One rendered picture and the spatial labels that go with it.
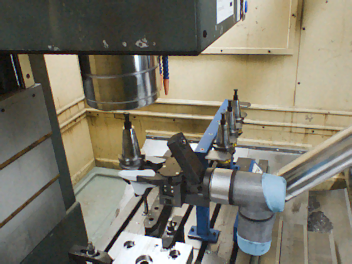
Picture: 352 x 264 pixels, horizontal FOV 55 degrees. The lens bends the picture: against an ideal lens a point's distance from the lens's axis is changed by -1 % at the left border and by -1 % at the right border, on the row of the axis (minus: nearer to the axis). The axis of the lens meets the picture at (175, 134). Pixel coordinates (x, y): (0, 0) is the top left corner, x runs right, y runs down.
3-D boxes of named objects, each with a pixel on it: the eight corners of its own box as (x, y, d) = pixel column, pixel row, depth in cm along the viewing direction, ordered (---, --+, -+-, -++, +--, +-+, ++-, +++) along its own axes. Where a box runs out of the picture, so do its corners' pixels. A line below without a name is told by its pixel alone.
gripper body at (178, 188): (156, 204, 77) (208, 213, 73) (153, 172, 73) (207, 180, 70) (167, 186, 84) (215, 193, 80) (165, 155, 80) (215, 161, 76)
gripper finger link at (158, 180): (135, 185, 74) (175, 185, 73) (134, 179, 73) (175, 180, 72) (139, 173, 78) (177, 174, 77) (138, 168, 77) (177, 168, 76)
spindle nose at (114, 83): (113, 85, 82) (106, 34, 77) (173, 90, 76) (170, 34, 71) (69, 108, 69) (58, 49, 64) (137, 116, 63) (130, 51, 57)
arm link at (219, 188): (228, 181, 68) (236, 162, 75) (206, 178, 70) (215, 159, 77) (227, 212, 71) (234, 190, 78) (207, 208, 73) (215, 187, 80)
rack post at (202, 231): (219, 232, 116) (219, 156, 103) (215, 242, 111) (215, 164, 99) (191, 227, 119) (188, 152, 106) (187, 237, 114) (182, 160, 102)
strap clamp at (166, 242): (185, 242, 112) (183, 205, 106) (172, 272, 101) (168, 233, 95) (175, 240, 113) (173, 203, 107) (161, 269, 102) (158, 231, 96)
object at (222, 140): (215, 140, 106) (215, 120, 104) (230, 140, 106) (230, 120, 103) (215, 146, 103) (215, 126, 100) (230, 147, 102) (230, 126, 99)
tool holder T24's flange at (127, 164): (128, 155, 83) (127, 146, 82) (150, 159, 81) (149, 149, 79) (114, 168, 78) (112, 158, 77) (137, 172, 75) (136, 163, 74)
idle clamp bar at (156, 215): (175, 197, 135) (174, 183, 133) (156, 243, 112) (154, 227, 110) (163, 195, 136) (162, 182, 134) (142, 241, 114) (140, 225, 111)
